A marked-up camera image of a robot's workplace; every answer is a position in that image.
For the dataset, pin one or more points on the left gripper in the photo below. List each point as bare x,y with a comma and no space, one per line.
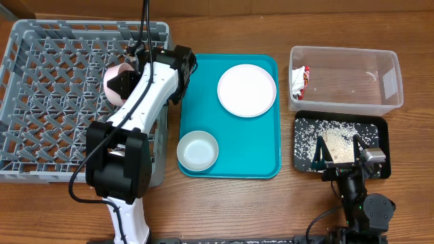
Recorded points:
130,78

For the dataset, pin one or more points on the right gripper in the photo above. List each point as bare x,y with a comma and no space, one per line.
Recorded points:
335,172

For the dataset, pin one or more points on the red snack wrapper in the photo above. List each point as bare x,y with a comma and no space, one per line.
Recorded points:
300,80

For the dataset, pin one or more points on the large white plate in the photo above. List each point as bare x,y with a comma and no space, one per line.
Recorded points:
246,90

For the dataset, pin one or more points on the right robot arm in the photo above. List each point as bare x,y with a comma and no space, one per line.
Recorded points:
367,216

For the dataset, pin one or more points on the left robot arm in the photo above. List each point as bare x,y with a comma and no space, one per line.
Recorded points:
119,164

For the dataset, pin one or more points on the black waste tray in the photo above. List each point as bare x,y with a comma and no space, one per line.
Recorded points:
380,123

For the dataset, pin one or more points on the spilled rice grains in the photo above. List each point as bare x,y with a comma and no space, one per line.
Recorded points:
338,137

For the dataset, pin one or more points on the grey plastic dish rack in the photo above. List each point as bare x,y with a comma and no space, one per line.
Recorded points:
51,91

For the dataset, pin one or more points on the clear plastic bin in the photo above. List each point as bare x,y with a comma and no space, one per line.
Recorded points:
347,80

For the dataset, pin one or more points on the teal serving tray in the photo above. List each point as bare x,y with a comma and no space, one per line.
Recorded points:
248,147

